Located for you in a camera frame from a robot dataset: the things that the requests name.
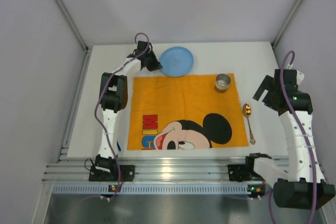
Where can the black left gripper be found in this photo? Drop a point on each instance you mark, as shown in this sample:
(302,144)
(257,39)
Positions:
(151,63)

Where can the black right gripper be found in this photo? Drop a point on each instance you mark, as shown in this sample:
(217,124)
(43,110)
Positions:
(266,94)

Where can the blue plastic plate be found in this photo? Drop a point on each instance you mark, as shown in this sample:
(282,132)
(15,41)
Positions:
(176,61)

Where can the gold ornate spoon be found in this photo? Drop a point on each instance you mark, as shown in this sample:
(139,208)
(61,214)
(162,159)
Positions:
(246,110)

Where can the small metal cup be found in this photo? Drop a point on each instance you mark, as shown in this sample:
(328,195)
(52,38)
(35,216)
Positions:
(222,82)

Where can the orange cartoon mouse cloth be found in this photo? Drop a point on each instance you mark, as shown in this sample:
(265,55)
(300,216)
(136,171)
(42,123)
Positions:
(184,113)

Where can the blue metal fork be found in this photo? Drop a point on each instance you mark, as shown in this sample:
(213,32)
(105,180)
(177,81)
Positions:
(118,146)

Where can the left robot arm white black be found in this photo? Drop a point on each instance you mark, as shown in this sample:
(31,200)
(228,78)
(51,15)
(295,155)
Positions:
(113,98)

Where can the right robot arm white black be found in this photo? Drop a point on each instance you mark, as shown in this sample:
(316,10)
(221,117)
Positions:
(303,186)

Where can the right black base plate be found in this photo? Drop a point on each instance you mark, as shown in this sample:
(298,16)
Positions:
(243,173)

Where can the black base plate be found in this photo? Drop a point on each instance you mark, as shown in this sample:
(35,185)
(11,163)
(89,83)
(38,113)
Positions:
(243,173)
(99,174)

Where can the aluminium mounting rail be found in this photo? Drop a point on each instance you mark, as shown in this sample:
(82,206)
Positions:
(166,170)

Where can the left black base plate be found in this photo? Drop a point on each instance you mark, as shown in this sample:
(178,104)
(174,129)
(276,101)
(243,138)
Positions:
(99,174)

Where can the right aluminium frame post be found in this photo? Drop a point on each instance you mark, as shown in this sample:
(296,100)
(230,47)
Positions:
(287,21)

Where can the aluminium frame post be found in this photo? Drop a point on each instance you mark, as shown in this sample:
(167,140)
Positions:
(287,21)
(71,23)

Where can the left aluminium frame post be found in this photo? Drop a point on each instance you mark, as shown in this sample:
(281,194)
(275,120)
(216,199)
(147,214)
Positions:
(71,23)

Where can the slotted grey cable duct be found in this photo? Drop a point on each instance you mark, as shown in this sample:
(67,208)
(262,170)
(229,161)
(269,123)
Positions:
(159,189)

